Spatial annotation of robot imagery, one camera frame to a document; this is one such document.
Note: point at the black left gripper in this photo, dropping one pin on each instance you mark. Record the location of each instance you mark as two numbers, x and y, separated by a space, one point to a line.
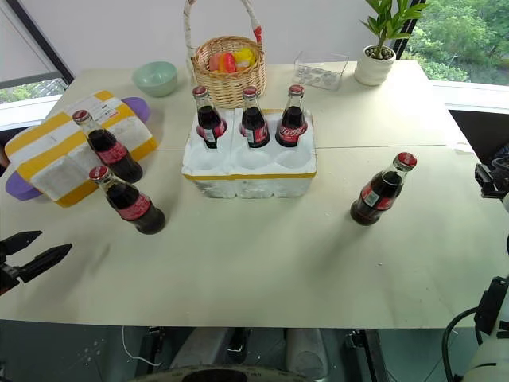
7 278

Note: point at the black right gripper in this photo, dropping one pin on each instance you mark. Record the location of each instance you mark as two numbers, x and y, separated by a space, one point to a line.
497 181

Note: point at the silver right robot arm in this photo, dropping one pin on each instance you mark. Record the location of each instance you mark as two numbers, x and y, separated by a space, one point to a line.
491 314

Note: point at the styrofoam box with yellow tape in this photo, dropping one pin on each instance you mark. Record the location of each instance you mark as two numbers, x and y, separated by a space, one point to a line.
59 159

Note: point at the glass cola bottle red cap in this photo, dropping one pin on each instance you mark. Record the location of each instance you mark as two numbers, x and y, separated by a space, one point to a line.
208 123
291 127
254 125
135 207
378 195
113 153

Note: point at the clear plastic container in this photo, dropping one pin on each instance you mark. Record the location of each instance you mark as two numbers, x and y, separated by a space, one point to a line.
322 73

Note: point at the white styrofoam bottle holder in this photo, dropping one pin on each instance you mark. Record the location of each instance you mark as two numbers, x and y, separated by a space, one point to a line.
254 175

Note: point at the white ribbed plant pot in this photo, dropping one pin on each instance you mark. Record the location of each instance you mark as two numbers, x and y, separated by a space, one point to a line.
374 69

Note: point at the purple plastic tray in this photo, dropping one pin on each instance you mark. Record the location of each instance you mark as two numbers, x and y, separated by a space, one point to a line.
137 106

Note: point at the green leafy plant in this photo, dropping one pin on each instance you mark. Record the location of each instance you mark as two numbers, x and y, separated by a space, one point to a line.
385 22

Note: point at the mint green bowl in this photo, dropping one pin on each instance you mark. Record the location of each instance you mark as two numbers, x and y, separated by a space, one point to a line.
155 81

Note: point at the grey rounded shape under table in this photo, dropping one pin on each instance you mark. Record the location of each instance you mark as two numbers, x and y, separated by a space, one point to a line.
307 352

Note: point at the orange pink toy fruit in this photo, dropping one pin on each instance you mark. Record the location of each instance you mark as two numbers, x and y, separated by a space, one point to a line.
223 63

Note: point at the yellow toy fruit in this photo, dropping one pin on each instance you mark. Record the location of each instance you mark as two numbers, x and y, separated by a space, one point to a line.
244 56

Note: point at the black window frame bar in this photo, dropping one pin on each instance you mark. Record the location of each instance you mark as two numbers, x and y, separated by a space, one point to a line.
43 37
407 28

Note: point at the black table frame leg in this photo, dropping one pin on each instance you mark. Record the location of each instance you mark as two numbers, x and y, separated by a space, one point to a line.
364 354

